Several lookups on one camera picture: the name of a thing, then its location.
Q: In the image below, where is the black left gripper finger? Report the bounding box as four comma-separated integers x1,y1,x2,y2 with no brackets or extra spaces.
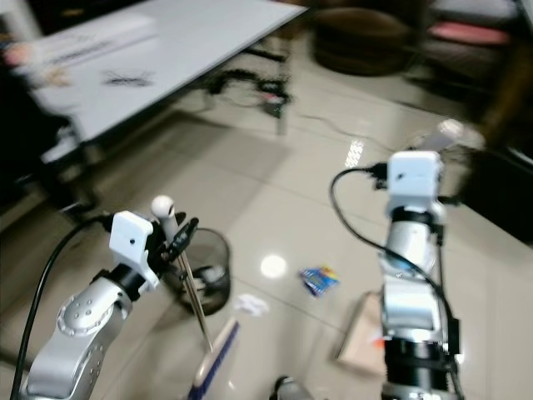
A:
176,218,201,256

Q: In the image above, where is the broom with white knob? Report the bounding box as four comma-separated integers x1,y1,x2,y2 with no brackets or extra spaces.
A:
151,195,243,400

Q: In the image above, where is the black mesh waste bin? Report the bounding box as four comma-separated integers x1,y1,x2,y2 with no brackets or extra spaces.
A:
165,228,233,317

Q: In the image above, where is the white crumpled paper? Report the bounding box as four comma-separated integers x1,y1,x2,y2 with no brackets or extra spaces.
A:
232,293,272,320

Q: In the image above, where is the blue snack packet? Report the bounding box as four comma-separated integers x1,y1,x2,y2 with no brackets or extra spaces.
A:
299,265,341,298

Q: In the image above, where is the person in dark clothes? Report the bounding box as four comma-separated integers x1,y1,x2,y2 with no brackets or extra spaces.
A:
0,40,88,243

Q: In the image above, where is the grey robot foot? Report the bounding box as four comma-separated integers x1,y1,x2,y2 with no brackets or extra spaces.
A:
271,377,319,400

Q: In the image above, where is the white table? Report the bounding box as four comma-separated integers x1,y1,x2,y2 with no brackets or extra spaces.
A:
27,0,311,213

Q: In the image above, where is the brown round ottoman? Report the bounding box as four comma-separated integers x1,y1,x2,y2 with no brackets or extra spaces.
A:
311,6,427,78

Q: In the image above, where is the dark furniture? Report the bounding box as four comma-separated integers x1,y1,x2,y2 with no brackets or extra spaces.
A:
456,143,533,248

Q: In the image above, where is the pink seat cushion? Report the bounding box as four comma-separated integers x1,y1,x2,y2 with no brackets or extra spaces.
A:
427,21,519,48

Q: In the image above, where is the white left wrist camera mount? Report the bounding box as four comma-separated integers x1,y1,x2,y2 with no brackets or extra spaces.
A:
110,211,158,293

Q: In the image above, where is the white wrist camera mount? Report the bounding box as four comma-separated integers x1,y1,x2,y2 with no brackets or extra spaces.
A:
110,211,158,293
386,150,445,211

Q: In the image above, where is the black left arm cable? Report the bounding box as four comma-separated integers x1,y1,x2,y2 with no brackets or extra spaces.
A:
22,214,117,394

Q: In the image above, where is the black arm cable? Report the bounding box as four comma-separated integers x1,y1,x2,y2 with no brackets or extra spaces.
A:
22,214,117,394
328,163,463,351

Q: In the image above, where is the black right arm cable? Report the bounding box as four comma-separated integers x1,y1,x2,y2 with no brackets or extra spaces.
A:
328,163,463,351

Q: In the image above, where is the black power strip with cables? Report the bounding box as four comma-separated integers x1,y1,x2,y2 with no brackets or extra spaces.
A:
207,68,294,116

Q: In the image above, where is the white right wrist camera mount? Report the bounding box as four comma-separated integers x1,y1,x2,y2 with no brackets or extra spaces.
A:
386,150,445,211

